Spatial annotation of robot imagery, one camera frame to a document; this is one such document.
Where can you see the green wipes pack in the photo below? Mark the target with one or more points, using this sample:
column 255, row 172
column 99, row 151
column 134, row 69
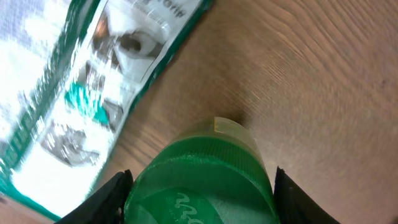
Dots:
column 71, row 71

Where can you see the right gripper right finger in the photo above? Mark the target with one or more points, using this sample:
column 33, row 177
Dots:
column 294, row 206

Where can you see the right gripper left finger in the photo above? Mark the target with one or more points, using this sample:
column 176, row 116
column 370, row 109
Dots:
column 106, row 205

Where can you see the green lid jar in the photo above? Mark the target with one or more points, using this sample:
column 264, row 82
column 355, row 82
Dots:
column 212, row 173

